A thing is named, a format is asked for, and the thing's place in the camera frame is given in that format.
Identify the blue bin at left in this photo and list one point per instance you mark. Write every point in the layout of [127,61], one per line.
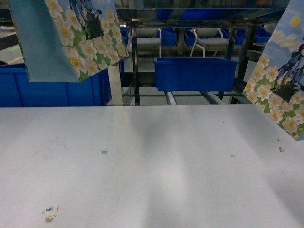
[17,91]

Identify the blue bin on rollers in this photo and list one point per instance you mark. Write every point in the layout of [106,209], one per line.
[194,74]

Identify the flower gift bag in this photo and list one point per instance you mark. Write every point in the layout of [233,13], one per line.
[276,85]
[67,40]

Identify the white roller conveyor rail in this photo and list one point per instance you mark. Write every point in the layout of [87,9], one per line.
[170,98]

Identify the metal shelf frame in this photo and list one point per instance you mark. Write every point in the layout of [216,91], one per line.
[197,15]

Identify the grey office chair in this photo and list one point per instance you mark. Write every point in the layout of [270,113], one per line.
[207,37]
[146,37]

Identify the torn white sticker scrap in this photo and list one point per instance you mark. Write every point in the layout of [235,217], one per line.
[50,213]

